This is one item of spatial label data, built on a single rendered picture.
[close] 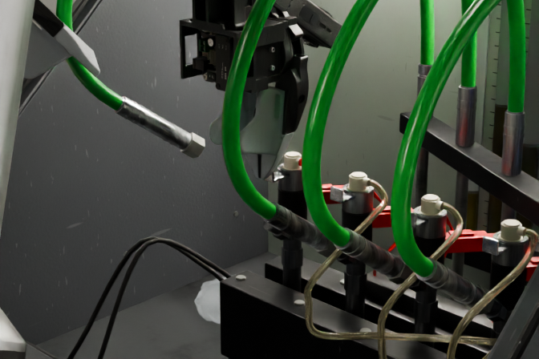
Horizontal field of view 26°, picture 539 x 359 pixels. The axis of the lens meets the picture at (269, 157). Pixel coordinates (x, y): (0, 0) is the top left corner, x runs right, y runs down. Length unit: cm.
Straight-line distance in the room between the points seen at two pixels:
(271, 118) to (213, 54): 8
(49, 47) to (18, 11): 61
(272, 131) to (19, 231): 38
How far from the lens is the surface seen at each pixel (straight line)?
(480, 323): 104
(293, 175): 108
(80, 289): 138
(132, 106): 109
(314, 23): 105
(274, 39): 99
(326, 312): 107
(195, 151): 112
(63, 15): 106
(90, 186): 134
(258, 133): 102
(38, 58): 105
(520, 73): 105
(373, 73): 137
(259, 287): 112
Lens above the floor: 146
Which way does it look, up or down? 19 degrees down
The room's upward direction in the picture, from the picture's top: straight up
